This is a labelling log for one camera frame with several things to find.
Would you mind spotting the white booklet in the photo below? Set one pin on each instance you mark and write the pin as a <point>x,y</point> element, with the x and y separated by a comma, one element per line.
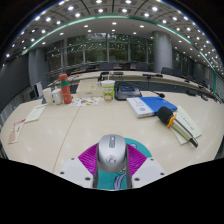
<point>190,123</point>

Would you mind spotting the black conference device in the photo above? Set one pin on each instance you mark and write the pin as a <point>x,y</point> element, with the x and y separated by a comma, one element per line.
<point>127,91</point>

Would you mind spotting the red and white leaflet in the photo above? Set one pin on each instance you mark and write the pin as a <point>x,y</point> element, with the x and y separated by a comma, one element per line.
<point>16,131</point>

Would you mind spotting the dark office chairs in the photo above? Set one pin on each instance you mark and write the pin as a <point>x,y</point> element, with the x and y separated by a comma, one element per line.
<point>166,70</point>

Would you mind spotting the ceiling lights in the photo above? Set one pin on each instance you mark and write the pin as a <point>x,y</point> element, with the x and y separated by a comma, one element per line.
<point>77,15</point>

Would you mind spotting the white paper pad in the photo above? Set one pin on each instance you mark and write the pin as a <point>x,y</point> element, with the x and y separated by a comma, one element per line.
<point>35,113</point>

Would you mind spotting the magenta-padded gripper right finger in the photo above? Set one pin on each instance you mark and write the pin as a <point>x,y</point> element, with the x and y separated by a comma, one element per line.
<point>146,171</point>

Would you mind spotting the green printed paper cup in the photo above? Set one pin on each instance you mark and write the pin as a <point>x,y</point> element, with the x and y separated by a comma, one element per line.
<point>108,90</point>

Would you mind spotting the tall white cup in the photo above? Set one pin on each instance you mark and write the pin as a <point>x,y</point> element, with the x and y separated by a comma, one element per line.
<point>47,96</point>

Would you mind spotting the red bottle with green band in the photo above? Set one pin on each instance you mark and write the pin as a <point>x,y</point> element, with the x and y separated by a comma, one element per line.
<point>65,90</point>

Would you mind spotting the blue and white book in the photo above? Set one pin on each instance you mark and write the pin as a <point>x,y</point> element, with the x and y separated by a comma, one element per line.
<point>150,106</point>

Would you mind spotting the round teal cartoon mouse pad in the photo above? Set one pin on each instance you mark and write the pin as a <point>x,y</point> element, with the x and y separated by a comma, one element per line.
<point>108,180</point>

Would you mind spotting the silver grey computer mouse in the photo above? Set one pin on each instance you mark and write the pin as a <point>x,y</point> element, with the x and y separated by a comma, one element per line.
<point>111,153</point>

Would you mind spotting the colourful flyer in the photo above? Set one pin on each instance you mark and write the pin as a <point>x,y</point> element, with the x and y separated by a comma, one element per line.
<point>85,101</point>

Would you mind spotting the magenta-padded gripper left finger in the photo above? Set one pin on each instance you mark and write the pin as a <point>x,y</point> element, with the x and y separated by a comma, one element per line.
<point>75,171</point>

